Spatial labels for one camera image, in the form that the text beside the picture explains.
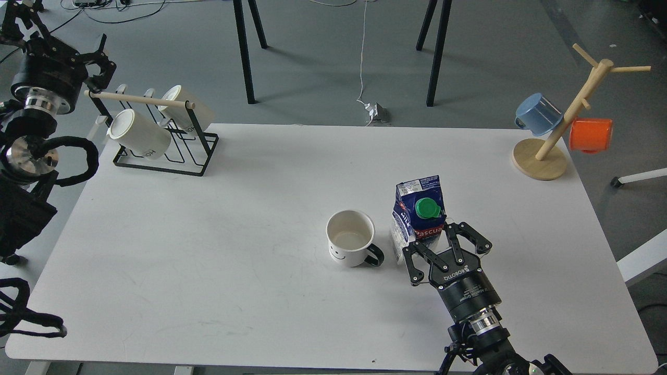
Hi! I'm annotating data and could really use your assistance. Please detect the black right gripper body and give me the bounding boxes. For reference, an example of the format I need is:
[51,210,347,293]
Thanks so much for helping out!
[427,249,502,322]

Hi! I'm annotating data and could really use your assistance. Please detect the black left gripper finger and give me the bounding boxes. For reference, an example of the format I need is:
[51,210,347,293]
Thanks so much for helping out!
[83,34,117,93]
[1,1,52,47]

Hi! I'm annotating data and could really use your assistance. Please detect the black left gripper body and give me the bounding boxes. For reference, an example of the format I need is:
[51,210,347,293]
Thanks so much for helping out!
[10,36,88,115]

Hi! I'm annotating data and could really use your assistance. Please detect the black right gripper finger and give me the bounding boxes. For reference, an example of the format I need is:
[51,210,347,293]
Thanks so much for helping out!
[443,222,493,261]
[402,241,443,286]

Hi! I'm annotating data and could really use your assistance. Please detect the blue white milk carton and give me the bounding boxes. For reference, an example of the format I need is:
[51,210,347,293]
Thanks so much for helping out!
[390,175,446,265]

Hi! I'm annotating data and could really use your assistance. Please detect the white smiley mug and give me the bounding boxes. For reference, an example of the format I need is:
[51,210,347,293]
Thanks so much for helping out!
[326,209,385,267]

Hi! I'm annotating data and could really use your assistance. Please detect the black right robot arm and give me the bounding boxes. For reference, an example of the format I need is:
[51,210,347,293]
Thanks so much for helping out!
[402,222,570,374]

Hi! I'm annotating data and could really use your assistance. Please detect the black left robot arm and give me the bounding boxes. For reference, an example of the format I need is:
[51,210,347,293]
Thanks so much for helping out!
[1,1,117,266]

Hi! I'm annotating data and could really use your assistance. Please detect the white mug on rack front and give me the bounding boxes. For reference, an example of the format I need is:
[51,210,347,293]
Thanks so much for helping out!
[107,109,172,160]

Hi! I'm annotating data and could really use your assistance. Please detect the white mug on rack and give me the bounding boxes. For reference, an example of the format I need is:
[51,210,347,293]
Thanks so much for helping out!
[107,109,172,160]
[157,85,214,132]

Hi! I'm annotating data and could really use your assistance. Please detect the wooden mug tree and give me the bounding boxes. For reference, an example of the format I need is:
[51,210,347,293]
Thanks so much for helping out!
[512,43,652,181]

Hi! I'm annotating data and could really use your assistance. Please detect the white mug on rack rear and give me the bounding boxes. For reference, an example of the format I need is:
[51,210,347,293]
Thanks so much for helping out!
[157,85,214,132]

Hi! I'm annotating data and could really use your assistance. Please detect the blue mug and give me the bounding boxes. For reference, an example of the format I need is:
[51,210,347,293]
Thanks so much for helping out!
[514,93,564,137]

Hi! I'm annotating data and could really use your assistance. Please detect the black table legs left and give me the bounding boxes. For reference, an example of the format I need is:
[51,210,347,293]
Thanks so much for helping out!
[232,0,268,105]

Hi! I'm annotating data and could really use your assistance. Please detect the black table legs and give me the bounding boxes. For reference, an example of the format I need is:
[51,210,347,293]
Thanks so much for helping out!
[415,1,453,107]
[232,0,268,105]

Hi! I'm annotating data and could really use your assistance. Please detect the orange mug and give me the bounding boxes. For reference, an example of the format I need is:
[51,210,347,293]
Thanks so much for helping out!
[569,117,614,154]

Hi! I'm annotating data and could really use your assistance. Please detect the black table legs right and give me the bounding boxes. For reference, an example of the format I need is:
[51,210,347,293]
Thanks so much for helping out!
[415,1,453,107]

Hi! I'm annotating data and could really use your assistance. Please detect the black cable on floor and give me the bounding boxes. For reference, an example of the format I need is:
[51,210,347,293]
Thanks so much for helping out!
[47,0,172,32]

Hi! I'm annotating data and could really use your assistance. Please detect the black wire mug rack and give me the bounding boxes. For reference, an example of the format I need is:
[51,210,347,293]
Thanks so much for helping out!
[85,85,219,177]

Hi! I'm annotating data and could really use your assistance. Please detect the white cable on floor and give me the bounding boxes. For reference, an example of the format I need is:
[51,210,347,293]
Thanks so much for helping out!
[307,0,377,126]

